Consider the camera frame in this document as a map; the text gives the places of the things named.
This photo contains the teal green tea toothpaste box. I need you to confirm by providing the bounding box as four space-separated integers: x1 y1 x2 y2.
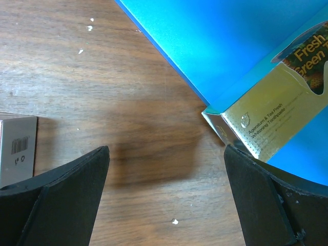
202 7 327 162

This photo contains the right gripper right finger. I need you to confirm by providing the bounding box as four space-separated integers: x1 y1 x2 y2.
224 145 327 245

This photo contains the blue shelf with coloured boards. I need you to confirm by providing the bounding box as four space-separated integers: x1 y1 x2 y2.
118 1 327 185

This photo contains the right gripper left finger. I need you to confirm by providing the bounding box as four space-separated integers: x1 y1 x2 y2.
1 146 110 245

